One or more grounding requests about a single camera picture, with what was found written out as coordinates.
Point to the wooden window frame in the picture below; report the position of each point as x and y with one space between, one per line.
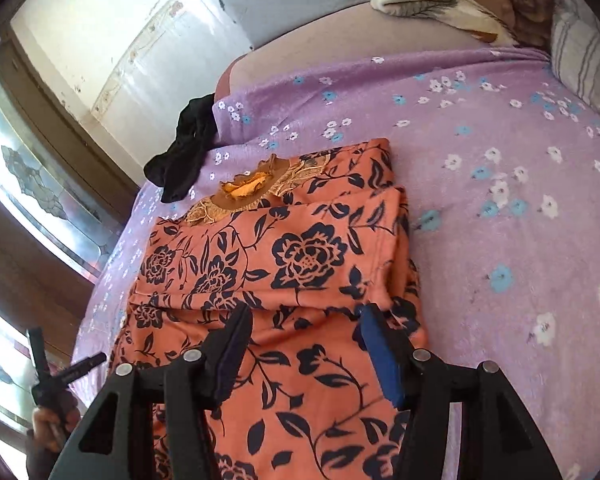
45 95

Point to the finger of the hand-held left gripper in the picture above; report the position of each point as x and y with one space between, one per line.
82 366
35 355

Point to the person's left hand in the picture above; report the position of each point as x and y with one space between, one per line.
47 427

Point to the pink quilted bed sheet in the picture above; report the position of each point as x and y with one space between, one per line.
355 35

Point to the black cloth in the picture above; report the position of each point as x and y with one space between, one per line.
185 155

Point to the person's left forearm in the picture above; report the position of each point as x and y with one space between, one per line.
40 460

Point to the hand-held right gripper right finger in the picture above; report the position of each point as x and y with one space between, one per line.
380 355

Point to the striped pillow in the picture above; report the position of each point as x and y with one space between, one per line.
580 55

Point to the purple floral blanket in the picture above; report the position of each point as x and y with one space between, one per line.
480 185

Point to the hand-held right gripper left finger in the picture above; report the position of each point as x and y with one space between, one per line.
232 355

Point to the orange floral garment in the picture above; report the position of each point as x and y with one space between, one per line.
300 260

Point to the patterned glass window pane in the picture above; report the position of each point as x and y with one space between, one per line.
35 180
0 360

